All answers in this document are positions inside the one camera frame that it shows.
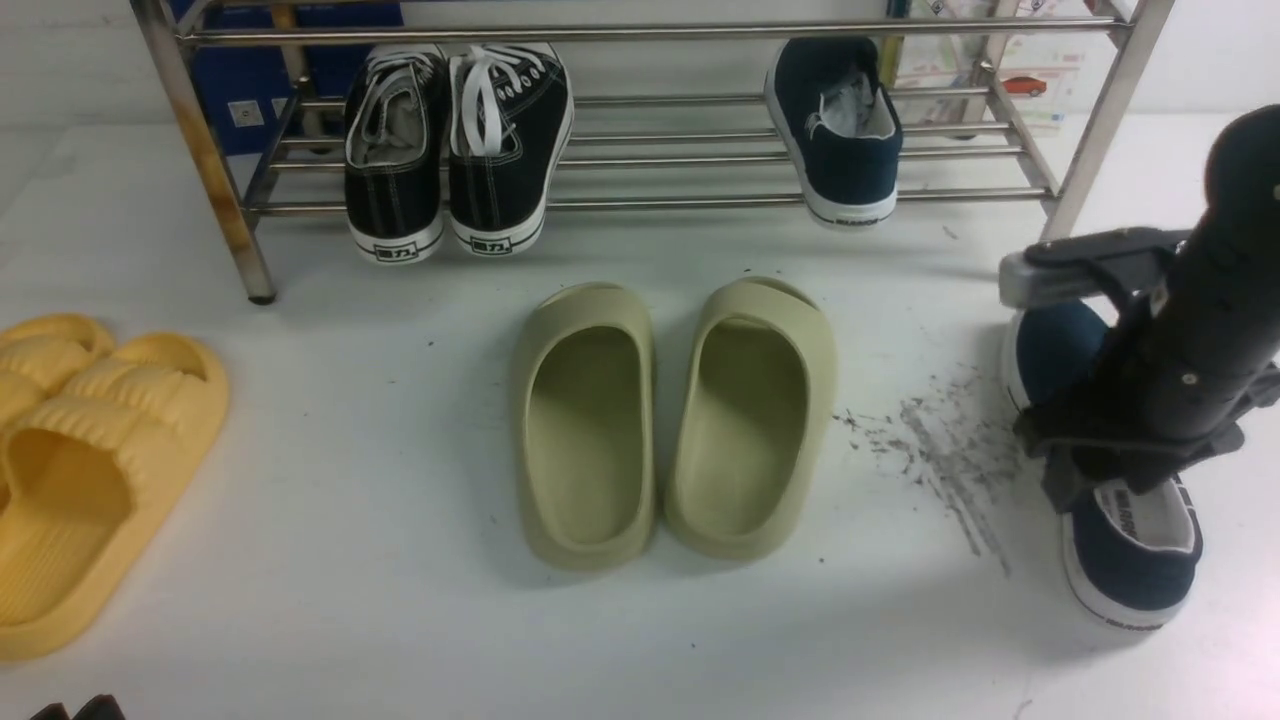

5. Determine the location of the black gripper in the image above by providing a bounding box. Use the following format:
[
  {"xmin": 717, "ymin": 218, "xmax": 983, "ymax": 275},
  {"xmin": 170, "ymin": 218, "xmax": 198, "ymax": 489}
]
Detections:
[{"xmin": 1012, "ymin": 105, "xmax": 1277, "ymax": 512}]

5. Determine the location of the navy slip-on shoe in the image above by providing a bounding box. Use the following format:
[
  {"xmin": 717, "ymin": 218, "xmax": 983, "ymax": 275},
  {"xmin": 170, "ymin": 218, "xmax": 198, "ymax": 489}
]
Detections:
[
  {"xmin": 764, "ymin": 36, "xmax": 904, "ymax": 229},
  {"xmin": 1002, "ymin": 301, "xmax": 1203, "ymax": 633}
]

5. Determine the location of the stainless steel shoe rack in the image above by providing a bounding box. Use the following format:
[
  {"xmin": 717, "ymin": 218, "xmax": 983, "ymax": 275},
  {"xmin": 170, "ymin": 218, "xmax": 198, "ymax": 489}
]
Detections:
[{"xmin": 131, "ymin": 1, "xmax": 1174, "ymax": 306}]

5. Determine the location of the blue box behind rack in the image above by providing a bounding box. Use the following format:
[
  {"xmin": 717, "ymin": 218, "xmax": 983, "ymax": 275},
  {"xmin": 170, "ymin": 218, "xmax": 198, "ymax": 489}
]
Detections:
[{"xmin": 182, "ymin": 1, "xmax": 403, "ymax": 161}]

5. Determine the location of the olive green slipper right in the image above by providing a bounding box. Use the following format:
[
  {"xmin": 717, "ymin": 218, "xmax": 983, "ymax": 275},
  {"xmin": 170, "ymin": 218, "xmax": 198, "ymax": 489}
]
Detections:
[{"xmin": 666, "ymin": 275, "xmax": 838, "ymax": 562}]

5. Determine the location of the olive green slipper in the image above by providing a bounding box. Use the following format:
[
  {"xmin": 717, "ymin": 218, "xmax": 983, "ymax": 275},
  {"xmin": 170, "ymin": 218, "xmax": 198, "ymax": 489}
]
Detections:
[
  {"xmin": 666, "ymin": 275, "xmax": 838, "ymax": 562},
  {"xmin": 508, "ymin": 282, "xmax": 657, "ymax": 573}
]

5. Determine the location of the white printed poster board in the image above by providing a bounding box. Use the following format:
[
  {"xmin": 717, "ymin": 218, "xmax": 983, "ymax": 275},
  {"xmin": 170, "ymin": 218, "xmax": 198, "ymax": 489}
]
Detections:
[{"xmin": 879, "ymin": 1, "xmax": 1097, "ymax": 136}]

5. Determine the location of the olive green slipper left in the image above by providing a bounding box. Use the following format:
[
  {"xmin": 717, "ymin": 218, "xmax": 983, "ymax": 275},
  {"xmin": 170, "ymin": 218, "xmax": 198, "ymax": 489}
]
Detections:
[{"xmin": 508, "ymin": 282, "xmax": 657, "ymax": 573}]

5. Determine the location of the black canvas sneaker right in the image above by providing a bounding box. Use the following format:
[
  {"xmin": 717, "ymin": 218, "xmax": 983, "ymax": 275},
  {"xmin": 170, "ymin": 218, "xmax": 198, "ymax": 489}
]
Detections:
[{"xmin": 447, "ymin": 44, "xmax": 575, "ymax": 258}]

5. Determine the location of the black canvas sneaker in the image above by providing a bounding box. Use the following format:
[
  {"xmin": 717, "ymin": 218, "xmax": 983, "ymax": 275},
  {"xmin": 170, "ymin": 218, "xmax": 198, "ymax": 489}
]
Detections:
[
  {"xmin": 343, "ymin": 44, "xmax": 453, "ymax": 266},
  {"xmin": 447, "ymin": 44, "xmax": 575, "ymax": 258}
]

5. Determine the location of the black canvas sneaker left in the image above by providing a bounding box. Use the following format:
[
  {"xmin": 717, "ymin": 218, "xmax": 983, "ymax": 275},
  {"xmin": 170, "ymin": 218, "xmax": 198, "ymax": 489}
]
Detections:
[{"xmin": 343, "ymin": 44, "xmax": 453, "ymax": 266}]

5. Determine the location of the yellow ridged slipper near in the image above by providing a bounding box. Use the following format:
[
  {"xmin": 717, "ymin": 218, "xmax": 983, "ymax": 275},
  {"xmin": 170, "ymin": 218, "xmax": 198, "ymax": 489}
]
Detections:
[{"xmin": 1, "ymin": 333, "xmax": 230, "ymax": 662}]

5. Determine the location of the yellow ridged slipper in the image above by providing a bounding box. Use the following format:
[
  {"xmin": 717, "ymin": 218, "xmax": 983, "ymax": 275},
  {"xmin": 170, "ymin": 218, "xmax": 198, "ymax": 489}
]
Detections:
[
  {"xmin": 1, "ymin": 333, "xmax": 230, "ymax": 662},
  {"xmin": 1, "ymin": 313, "xmax": 116, "ymax": 427}
]

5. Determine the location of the black object bottom corner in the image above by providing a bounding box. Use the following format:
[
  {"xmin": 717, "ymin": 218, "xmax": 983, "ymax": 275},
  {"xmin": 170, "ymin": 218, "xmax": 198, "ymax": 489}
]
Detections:
[{"xmin": 29, "ymin": 694, "xmax": 125, "ymax": 720}]

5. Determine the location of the yellow ridged slipper far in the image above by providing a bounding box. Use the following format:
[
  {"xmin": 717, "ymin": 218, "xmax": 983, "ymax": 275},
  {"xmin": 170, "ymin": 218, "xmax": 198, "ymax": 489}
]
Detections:
[{"xmin": 1, "ymin": 313, "xmax": 116, "ymax": 427}]

